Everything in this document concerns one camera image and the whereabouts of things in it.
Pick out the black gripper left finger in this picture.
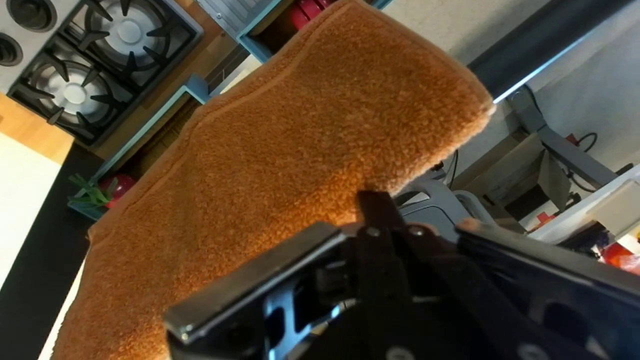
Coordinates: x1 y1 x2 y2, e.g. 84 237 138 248
163 220 356 360

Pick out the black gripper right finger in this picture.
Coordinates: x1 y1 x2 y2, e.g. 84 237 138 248
458 218 640 360

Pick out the orange terry cloth towel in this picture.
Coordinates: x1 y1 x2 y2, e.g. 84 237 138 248
50 0 497 360

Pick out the red toy tomato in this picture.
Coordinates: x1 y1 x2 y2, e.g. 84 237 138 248
290 0 336 30
102 171 141 209

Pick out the blue shelf box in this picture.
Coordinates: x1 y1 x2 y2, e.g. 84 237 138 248
195 0 396 65
67 69 216 223

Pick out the toy stove top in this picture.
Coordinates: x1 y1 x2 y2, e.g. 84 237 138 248
0 0 207 147

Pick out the wooden countertop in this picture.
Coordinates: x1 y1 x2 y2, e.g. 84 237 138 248
0 92 77 165

